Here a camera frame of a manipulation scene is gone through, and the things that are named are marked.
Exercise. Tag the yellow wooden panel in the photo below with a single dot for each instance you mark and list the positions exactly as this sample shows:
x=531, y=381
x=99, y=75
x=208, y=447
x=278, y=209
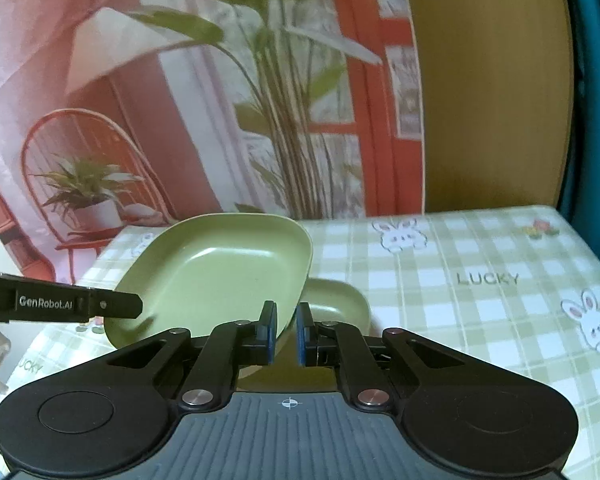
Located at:
x=490, y=85

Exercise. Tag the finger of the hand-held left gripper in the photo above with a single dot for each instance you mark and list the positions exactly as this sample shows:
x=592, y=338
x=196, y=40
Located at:
x=115, y=304

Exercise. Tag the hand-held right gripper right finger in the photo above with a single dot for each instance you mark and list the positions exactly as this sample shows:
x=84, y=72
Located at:
x=303, y=344

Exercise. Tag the printed room scene backdrop cloth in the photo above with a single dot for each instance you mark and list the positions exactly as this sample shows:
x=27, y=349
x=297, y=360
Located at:
x=180, y=110

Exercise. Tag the green plastic plate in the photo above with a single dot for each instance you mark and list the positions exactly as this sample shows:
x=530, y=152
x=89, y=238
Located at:
x=215, y=270
x=339, y=302

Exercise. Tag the checked bunny print tablecloth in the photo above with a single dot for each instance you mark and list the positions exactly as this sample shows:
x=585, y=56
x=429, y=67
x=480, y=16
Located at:
x=455, y=310

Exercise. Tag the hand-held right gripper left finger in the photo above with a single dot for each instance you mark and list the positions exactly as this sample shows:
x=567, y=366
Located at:
x=270, y=342

